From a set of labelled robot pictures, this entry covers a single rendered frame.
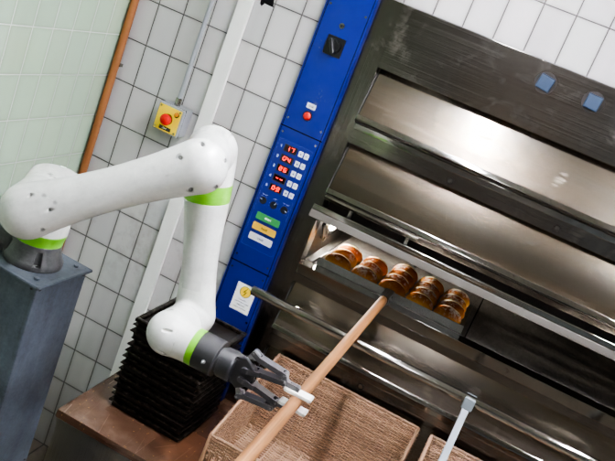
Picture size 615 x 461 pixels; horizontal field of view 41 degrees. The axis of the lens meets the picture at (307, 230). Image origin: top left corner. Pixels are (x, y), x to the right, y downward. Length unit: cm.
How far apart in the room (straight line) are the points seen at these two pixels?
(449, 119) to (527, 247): 47
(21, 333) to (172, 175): 59
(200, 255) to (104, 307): 126
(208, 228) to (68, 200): 34
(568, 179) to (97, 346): 183
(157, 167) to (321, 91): 103
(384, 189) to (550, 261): 57
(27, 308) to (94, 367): 128
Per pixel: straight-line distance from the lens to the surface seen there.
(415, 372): 245
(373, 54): 271
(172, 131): 290
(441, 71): 267
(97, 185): 186
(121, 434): 275
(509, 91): 264
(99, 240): 319
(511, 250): 269
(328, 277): 283
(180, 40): 296
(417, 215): 271
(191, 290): 206
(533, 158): 266
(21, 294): 210
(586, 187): 265
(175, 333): 197
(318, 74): 273
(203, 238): 201
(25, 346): 217
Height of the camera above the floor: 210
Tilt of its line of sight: 17 degrees down
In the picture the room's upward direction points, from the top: 22 degrees clockwise
